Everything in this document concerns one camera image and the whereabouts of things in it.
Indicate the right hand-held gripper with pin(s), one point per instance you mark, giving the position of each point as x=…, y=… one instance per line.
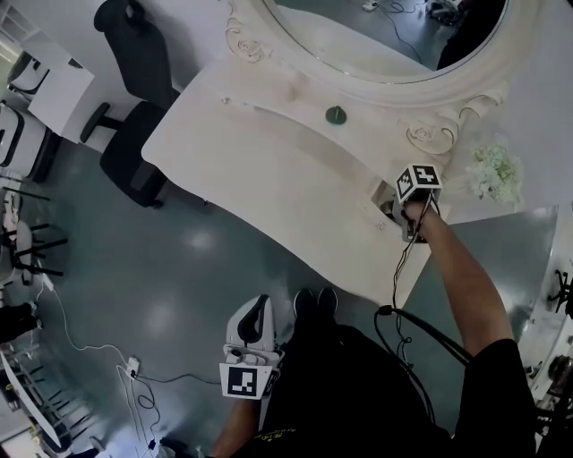
x=418, y=179

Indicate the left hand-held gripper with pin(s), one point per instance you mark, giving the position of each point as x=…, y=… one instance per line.
x=244, y=380

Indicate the round green makeup item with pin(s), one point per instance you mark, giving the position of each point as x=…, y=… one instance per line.
x=336, y=115

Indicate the white ornate vanity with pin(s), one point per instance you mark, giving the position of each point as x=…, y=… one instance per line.
x=268, y=170

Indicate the person's right forearm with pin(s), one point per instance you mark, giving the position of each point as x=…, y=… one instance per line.
x=465, y=277

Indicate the person's left forearm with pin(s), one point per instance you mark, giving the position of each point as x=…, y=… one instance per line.
x=239, y=420

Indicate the oval vanity mirror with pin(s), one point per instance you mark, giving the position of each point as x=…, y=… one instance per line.
x=358, y=40

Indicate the person's left black shoe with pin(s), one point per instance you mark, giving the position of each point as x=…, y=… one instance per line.
x=304, y=304

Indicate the person's black shoe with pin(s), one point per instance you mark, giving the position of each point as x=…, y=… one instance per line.
x=304, y=304
x=327, y=300

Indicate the white flower bouquet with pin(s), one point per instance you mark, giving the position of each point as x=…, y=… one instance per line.
x=494, y=174

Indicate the person's right black shoe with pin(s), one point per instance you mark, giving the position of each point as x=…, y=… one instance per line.
x=327, y=300

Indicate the person's body in black clothing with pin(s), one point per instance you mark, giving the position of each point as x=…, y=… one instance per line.
x=349, y=393

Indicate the white power strip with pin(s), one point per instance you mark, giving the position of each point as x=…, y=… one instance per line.
x=133, y=367

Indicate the white round table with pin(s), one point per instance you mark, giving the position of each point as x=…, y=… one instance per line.
x=548, y=331

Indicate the black bag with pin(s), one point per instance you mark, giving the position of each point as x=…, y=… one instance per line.
x=15, y=322

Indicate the black office chair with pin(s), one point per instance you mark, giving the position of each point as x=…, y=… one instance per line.
x=139, y=67

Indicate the white and black chair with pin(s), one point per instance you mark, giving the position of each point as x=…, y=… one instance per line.
x=18, y=138

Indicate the white desk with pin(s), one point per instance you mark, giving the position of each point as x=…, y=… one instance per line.
x=58, y=85

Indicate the black metal chair frame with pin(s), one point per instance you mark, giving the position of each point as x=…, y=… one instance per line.
x=36, y=250

